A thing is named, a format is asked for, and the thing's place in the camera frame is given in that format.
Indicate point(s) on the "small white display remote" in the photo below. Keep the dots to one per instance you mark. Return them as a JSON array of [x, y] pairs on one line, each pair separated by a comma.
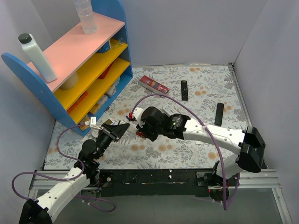
[[108, 122]]

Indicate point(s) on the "black remote control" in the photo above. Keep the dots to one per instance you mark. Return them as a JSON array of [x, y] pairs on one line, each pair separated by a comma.
[[219, 114]]

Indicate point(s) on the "black tv remote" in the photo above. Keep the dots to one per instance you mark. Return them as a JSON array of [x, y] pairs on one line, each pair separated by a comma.
[[184, 90]]

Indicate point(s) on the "white packets on shelf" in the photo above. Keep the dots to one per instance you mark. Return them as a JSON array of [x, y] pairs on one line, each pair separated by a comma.
[[108, 94]]

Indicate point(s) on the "white bottle black cap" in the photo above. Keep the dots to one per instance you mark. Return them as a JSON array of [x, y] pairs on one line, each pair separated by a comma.
[[37, 57]]

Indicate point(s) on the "orange box on shelf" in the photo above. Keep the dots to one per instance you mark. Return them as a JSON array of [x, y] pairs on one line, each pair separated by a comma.
[[77, 102]]

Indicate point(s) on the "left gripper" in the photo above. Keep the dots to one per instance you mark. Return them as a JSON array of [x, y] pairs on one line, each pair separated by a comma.
[[111, 133]]

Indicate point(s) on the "white ac remote upper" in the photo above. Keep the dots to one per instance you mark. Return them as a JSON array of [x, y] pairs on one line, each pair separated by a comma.
[[168, 110]]

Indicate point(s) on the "clear plastic water bottle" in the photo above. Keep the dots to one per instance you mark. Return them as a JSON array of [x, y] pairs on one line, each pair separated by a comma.
[[86, 16]]

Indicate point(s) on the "slim white remote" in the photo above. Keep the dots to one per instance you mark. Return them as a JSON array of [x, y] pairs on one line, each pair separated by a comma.
[[132, 129]]

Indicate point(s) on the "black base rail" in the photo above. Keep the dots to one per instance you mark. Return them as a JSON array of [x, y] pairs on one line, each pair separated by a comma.
[[162, 182]]

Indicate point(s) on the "floral table mat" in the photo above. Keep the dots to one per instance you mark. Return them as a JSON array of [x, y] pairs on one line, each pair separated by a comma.
[[207, 86]]

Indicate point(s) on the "red toothpaste box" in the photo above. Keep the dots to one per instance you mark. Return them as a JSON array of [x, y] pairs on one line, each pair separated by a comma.
[[153, 85]]

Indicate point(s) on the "blue pink yellow shelf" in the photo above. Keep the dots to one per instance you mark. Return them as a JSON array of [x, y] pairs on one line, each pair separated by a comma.
[[76, 52]]

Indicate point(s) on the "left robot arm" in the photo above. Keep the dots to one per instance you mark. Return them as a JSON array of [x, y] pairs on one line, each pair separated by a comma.
[[84, 173]]

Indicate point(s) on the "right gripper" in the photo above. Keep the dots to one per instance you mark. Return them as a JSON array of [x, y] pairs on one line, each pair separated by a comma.
[[145, 131]]

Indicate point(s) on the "blue white can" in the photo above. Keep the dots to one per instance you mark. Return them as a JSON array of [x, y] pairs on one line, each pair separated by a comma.
[[105, 48]]

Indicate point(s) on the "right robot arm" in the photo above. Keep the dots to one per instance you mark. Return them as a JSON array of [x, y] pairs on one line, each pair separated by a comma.
[[247, 146]]

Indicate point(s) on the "beige cylinder on shelf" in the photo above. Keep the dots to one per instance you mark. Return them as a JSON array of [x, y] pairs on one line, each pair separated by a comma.
[[70, 82]]

